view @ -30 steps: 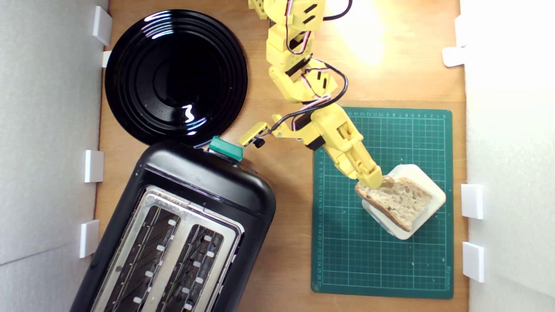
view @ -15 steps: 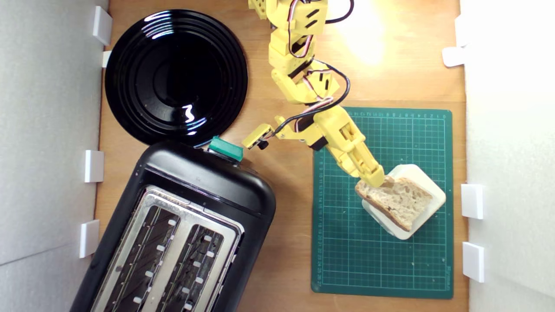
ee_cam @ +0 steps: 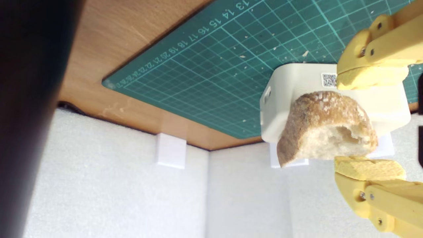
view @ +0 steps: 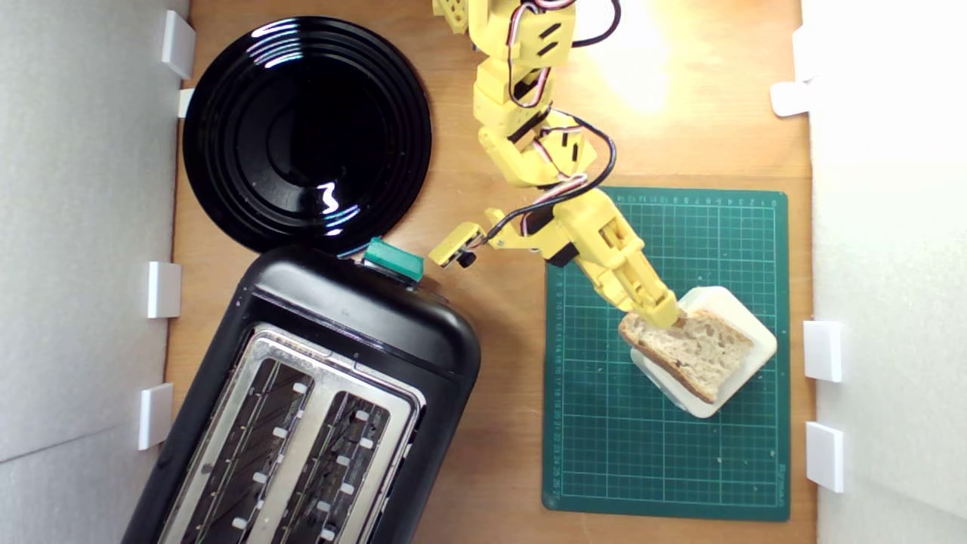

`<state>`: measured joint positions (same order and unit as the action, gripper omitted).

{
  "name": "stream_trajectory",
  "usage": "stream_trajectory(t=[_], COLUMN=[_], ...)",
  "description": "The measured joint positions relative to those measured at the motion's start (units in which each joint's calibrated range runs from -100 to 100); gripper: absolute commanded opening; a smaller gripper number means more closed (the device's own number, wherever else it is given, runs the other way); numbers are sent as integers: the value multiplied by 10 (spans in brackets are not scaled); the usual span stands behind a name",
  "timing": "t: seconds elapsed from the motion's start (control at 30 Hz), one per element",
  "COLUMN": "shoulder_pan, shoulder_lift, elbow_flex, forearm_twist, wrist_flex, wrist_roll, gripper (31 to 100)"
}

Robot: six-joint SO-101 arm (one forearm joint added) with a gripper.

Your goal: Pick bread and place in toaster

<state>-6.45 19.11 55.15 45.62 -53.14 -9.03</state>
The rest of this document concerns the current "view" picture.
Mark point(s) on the brown bread slice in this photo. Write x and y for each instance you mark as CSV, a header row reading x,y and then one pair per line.
x,y
695,355

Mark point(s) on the green toaster lever knob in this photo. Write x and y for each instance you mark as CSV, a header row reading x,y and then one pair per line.
x,y
393,258

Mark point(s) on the black two-slot toaster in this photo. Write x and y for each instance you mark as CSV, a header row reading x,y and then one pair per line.
x,y
363,317

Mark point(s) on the white square block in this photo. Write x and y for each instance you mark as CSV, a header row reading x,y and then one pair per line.
x,y
718,297

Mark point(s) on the green cutting mat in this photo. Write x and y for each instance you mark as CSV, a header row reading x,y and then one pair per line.
x,y
604,453

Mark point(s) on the black round plate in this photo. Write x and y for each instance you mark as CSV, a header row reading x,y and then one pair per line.
x,y
302,136

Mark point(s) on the yellow wrist camera box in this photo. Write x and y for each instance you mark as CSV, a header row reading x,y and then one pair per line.
x,y
455,243

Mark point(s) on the white wall clip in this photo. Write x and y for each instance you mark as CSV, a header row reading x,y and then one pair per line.
x,y
825,456
156,415
801,53
177,44
789,98
164,289
185,102
823,351

